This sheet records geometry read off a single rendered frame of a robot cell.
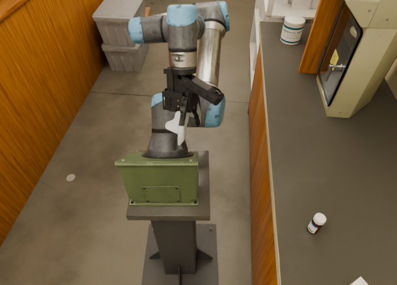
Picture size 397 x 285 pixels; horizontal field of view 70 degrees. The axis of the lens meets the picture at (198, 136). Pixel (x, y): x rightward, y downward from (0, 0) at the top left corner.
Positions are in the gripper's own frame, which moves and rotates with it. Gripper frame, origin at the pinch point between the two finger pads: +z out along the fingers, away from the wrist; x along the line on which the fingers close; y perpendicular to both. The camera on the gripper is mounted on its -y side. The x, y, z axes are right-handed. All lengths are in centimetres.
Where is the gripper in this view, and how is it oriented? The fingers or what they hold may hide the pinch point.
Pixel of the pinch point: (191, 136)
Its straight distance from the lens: 83.8
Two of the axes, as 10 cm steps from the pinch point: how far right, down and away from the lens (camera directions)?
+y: -9.4, -1.3, 3.1
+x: -3.4, 3.8, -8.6
